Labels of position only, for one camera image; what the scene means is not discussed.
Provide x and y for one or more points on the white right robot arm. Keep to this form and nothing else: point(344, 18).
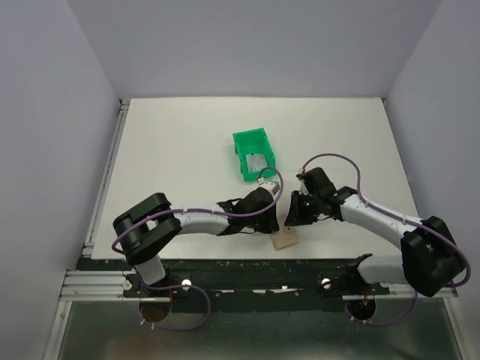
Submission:
point(428, 260)

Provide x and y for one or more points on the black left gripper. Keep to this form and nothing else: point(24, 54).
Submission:
point(271, 224)

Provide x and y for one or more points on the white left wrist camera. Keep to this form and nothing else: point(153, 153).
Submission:
point(273, 187)

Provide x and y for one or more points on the aluminium frame rail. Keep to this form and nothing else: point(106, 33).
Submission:
point(93, 286)

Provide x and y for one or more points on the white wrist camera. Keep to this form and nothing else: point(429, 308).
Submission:
point(273, 187)
point(302, 189)

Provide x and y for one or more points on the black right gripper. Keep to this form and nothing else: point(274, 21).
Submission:
point(295, 216)

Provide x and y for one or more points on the green plastic bin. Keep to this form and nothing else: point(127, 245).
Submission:
point(254, 152)

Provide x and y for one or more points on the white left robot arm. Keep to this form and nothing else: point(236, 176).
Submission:
point(145, 229)

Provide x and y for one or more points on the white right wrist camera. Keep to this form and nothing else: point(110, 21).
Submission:
point(302, 189)

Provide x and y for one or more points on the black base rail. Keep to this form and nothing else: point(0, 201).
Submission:
point(244, 285)

